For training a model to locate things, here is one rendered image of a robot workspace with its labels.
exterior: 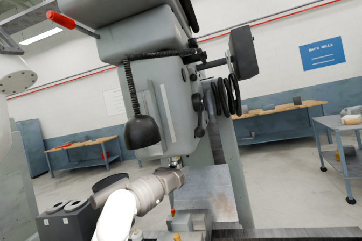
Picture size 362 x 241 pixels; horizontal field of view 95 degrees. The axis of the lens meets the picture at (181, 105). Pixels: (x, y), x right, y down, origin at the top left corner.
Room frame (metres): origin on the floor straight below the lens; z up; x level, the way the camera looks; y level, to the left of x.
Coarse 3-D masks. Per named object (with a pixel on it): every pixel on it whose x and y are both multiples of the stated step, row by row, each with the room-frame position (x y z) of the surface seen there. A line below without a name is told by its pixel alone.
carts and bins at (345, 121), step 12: (348, 108) 2.05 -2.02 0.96; (360, 108) 2.02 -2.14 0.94; (312, 120) 2.47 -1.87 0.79; (324, 120) 2.20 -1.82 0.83; (336, 120) 2.09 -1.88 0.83; (348, 120) 1.84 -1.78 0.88; (360, 120) 1.87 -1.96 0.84; (336, 132) 1.77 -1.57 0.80; (360, 144) 2.27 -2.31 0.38; (324, 156) 2.31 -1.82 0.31; (336, 156) 2.09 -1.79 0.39; (348, 156) 2.17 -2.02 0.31; (360, 156) 2.11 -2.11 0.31; (324, 168) 2.46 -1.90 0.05; (336, 168) 1.96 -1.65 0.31; (348, 168) 1.91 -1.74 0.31; (360, 168) 1.86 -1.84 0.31; (108, 180) 2.42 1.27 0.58; (348, 180) 1.76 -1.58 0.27; (348, 192) 1.77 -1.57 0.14
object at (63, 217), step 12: (60, 204) 0.77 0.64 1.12; (72, 204) 0.73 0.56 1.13; (84, 204) 0.71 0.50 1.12; (48, 216) 0.69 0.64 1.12; (60, 216) 0.67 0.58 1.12; (72, 216) 0.66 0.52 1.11; (84, 216) 0.68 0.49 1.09; (96, 216) 0.74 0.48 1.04; (48, 228) 0.69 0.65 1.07; (60, 228) 0.68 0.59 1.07; (72, 228) 0.66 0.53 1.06; (84, 228) 0.67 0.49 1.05; (48, 240) 0.69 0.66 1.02; (60, 240) 0.68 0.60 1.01; (72, 240) 0.67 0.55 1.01; (84, 240) 0.66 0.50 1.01
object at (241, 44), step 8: (232, 32) 0.70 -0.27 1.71; (240, 32) 0.69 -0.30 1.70; (248, 32) 0.68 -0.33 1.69; (232, 40) 0.70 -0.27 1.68; (240, 40) 0.69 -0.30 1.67; (248, 40) 0.68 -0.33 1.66; (232, 48) 0.75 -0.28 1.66; (240, 48) 0.69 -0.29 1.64; (248, 48) 0.68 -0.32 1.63; (240, 56) 0.69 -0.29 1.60; (248, 56) 0.69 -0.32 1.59; (232, 64) 0.88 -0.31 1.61; (240, 64) 0.69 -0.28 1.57; (248, 64) 0.69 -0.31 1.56; (256, 64) 0.68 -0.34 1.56; (240, 72) 0.70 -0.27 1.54; (248, 72) 0.69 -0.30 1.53; (256, 72) 0.68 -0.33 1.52; (240, 80) 0.85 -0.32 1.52
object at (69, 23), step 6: (48, 12) 0.34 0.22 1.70; (54, 12) 0.34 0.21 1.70; (48, 18) 0.35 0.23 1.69; (54, 18) 0.35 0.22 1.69; (60, 18) 0.36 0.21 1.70; (66, 18) 0.37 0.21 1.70; (60, 24) 0.37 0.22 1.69; (66, 24) 0.37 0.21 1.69; (72, 24) 0.38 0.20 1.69; (78, 30) 0.41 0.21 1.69; (84, 30) 0.42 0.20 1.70; (96, 36) 0.46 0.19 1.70
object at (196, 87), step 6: (192, 72) 0.65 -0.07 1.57; (198, 78) 0.73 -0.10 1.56; (192, 84) 0.65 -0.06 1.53; (198, 84) 0.68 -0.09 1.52; (192, 90) 0.65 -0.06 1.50; (198, 90) 0.66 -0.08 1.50; (204, 102) 0.73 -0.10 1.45; (204, 108) 0.71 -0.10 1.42; (204, 114) 0.67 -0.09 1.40; (204, 120) 0.65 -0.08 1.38; (204, 126) 0.65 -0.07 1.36
